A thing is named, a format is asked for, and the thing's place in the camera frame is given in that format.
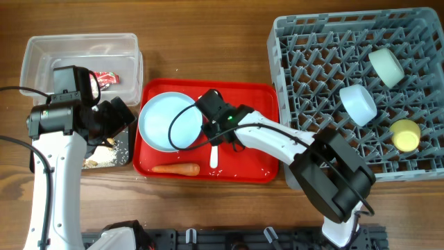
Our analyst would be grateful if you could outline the white plastic spoon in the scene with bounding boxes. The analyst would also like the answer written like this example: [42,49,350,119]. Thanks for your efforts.
[210,146,219,169]

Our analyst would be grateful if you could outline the red snack wrapper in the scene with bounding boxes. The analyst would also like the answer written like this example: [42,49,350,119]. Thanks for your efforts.
[89,72,120,90]

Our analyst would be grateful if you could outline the orange carrot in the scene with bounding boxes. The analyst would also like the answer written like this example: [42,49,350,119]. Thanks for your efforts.
[151,163,200,176]

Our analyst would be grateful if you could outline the light blue plate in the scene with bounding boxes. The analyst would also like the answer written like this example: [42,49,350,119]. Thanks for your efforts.
[138,92,203,152]

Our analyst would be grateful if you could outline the small light blue bowl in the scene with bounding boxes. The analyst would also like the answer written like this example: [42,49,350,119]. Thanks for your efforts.
[339,85,377,126]

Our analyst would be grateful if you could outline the yellow plastic cup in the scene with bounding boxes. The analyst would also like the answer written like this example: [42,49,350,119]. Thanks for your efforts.
[389,119,420,152]

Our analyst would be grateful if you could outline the mint green bowl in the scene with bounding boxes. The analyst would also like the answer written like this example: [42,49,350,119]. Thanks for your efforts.
[368,48,405,89]

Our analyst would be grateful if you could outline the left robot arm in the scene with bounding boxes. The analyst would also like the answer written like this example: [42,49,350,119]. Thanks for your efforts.
[24,66,136,249]

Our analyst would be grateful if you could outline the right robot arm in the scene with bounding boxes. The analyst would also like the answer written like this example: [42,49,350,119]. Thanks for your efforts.
[195,90,376,248]

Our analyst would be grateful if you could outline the grey dishwasher rack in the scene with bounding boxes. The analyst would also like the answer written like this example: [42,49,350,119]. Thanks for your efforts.
[267,8,443,182]

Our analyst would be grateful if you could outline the black plastic tray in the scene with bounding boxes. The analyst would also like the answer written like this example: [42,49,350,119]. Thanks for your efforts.
[26,102,136,176]

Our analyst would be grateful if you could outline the rice food scraps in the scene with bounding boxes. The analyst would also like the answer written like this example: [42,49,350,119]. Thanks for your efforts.
[83,138,130,169]

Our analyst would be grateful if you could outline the red serving tray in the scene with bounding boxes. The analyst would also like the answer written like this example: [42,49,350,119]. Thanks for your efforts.
[133,78,280,183]

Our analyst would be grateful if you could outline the clear plastic bin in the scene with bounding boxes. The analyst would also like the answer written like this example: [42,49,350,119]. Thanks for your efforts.
[19,33,144,106]

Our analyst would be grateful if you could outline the left black cable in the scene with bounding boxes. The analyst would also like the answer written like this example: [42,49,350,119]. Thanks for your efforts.
[0,85,55,250]

